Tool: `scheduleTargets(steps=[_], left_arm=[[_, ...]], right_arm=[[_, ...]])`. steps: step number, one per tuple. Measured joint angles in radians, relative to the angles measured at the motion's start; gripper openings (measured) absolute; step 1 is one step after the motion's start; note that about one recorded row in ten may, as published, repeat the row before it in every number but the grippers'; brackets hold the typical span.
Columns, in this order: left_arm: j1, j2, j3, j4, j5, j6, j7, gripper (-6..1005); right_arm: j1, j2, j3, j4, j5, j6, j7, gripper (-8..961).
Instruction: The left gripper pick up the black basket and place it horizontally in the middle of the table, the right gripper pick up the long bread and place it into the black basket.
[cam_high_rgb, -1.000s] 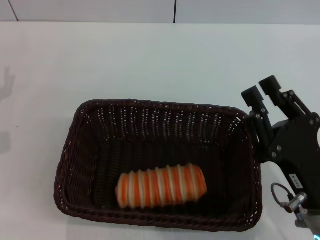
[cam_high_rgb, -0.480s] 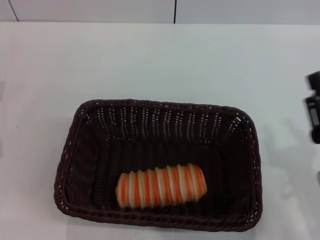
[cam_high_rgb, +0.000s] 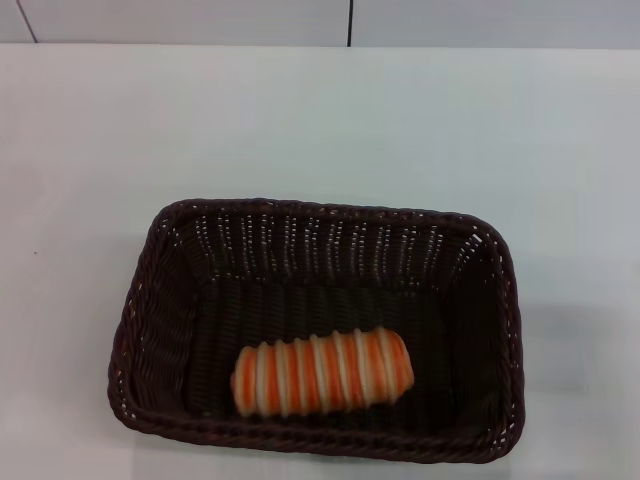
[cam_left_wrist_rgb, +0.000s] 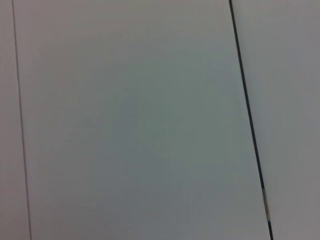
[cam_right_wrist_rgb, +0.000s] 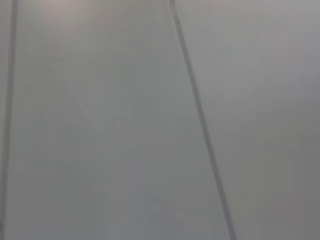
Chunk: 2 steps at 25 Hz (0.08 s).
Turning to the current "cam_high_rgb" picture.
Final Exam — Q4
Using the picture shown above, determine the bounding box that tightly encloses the black woven rectangular basket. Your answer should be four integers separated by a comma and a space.
109, 198, 527, 465

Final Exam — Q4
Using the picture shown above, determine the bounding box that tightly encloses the orange white striped bread roll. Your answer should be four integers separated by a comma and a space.
230, 326, 416, 419

